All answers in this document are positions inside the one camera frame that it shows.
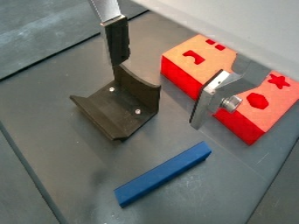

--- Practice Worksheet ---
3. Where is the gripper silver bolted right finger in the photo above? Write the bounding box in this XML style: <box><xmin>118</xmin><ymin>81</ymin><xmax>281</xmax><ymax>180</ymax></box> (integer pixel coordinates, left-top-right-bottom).
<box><xmin>189</xmin><ymin>54</ymin><xmax>271</xmax><ymax>130</ymax></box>

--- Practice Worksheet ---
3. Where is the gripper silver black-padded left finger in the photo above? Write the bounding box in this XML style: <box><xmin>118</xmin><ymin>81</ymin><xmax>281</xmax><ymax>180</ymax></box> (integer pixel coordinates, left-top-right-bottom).
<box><xmin>88</xmin><ymin>0</ymin><xmax>129</xmax><ymax>67</ymax></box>

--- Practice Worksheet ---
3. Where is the blue rectangular bar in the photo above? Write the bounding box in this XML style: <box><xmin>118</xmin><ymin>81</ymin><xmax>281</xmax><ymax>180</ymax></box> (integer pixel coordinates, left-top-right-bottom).
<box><xmin>114</xmin><ymin>142</ymin><xmax>210</xmax><ymax>207</ymax></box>

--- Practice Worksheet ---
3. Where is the red shape-sorting board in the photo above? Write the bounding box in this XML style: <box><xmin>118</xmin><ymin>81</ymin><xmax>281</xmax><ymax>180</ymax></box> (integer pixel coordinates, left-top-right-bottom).
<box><xmin>160</xmin><ymin>35</ymin><xmax>299</xmax><ymax>145</ymax></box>

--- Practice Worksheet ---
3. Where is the black curved fixture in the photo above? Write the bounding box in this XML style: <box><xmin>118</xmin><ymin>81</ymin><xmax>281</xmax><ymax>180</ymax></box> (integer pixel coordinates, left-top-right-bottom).
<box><xmin>69</xmin><ymin>65</ymin><xmax>161</xmax><ymax>140</ymax></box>

